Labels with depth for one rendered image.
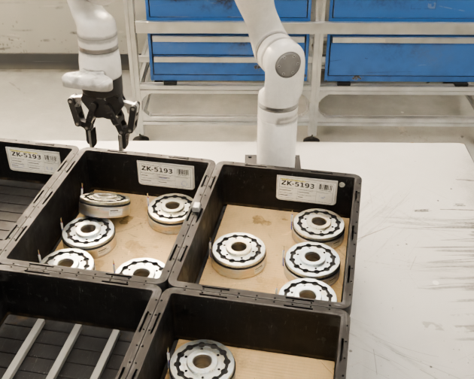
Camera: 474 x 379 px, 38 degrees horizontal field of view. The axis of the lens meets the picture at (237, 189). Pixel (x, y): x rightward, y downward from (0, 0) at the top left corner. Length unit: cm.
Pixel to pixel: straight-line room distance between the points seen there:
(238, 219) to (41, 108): 251
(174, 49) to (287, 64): 174
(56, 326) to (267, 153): 65
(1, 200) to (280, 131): 63
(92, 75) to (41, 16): 295
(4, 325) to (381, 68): 237
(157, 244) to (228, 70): 192
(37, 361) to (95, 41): 54
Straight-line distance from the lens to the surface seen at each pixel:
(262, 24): 152
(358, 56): 323
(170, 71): 324
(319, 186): 143
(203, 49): 319
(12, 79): 423
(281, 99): 154
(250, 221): 144
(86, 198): 143
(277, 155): 161
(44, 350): 122
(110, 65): 127
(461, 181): 190
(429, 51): 329
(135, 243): 140
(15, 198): 159
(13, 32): 428
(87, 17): 126
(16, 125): 370
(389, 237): 165
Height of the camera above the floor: 168
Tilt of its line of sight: 34 degrees down
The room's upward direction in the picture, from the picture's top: straight up
